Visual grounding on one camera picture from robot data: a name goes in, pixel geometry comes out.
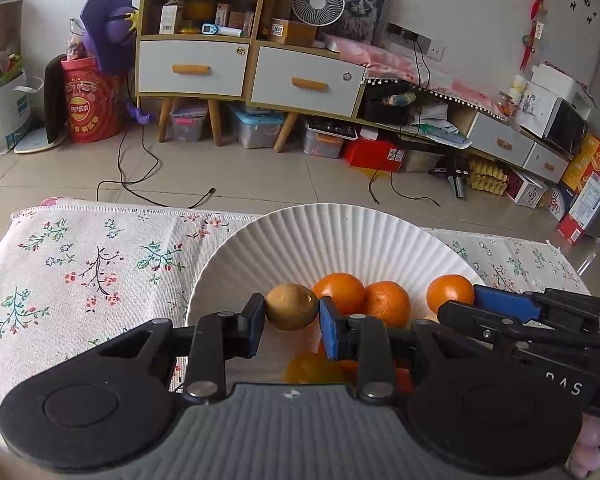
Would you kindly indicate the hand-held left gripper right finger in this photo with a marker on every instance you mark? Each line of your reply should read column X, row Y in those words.
column 330, row 330

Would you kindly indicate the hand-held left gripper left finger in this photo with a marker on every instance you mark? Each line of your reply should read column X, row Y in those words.
column 252, row 322

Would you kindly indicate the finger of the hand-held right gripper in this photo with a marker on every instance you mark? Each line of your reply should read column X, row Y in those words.
column 502, row 300
column 460, row 317

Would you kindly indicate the orange tomato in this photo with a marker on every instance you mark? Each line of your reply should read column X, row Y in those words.
column 450, row 292
column 339, row 291

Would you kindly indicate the dark brown longan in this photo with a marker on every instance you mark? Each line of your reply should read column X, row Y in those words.
column 291, row 306

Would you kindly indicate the yellow-orange tomato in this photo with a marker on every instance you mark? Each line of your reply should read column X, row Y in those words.
column 312, row 369

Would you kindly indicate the orange mandarin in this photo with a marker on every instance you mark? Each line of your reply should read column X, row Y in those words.
column 387, row 302

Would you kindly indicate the red tomato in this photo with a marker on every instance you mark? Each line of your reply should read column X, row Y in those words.
column 405, row 381

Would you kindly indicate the white ribbed plate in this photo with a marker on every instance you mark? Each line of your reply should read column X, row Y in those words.
column 330, row 240

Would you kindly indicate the person's right hand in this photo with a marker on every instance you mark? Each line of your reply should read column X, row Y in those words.
column 592, row 435

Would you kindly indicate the red white round tin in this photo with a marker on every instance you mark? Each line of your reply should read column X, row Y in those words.
column 557, row 202

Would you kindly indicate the white printed carton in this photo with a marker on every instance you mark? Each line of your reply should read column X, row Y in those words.
column 527, row 190

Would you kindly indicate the red and white box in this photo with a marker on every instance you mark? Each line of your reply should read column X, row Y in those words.
column 582, row 210

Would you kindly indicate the yellow egg carton stack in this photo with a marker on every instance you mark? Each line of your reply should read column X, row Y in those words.
column 487, row 177

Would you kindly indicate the black handheld device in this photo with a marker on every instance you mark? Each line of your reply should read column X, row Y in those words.
column 452, row 172

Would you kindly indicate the floral tablecloth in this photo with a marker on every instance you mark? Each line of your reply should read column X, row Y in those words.
column 105, row 270

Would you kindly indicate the low wooden drawer cabinet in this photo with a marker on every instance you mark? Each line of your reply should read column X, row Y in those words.
column 500, row 142

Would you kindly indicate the orange cardboard box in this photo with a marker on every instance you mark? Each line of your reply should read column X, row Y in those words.
column 592, row 167

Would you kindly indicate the red cardboard box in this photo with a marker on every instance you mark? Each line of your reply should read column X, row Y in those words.
column 372, row 155

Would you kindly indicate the white microwave oven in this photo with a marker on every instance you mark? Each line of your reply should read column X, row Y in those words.
column 565, row 127

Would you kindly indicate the clear box with black lid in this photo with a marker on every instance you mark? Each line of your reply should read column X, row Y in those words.
column 325, row 140

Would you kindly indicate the blue lid storage box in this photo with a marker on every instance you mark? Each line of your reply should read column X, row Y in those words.
column 255, row 127

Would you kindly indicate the glass jar orange contents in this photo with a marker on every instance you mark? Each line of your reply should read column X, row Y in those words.
column 505, row 105

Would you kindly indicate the clear plastic storage box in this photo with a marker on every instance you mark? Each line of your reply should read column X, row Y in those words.
column 189, row 122

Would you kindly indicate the white cylindrical container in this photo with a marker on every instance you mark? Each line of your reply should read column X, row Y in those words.
column 517, row 87

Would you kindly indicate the black storage case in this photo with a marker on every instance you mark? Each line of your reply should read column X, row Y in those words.
column 385, row 107

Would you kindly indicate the white flat box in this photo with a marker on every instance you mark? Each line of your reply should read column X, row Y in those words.
column 555, row 80

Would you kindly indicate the wooden cabinet with white drawer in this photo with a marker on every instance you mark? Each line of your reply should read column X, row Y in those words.
column 192, row 67
column 305, row 82

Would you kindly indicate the red round barrel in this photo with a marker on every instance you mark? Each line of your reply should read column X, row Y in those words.
column 87, row 110

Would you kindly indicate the pink lace cloth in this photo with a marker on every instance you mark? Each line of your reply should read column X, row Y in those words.
column 380, row 60

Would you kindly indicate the small cardboard box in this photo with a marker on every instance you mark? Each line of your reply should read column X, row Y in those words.
column 292, row 32

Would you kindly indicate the white blue thermometer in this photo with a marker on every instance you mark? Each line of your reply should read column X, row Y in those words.
column 220, row 30

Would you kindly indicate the black panel on white base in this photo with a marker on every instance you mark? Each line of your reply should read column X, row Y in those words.
column 55, row 100

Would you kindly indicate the small orange medicine boxes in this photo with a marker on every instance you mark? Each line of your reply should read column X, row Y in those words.
column 235, row 17

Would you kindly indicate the white carton with barcode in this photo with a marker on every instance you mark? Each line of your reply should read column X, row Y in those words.
column 170, row 17

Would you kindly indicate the framed cat picture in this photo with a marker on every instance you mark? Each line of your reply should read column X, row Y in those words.
column 362, row 10

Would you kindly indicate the white paper shopping bag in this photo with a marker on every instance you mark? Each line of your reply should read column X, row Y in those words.
column 0, row 120

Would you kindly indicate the white desk fan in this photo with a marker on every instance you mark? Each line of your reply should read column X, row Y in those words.
column 318, row 2

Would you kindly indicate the clear snack bag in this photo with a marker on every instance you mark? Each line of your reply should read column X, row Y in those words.
column 75, row 47

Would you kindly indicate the purple plush toy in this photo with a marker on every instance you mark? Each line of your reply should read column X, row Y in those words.
column 107, row 15

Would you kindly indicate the red hanging wall decoration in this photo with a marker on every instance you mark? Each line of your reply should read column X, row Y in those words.
column 537, row 15

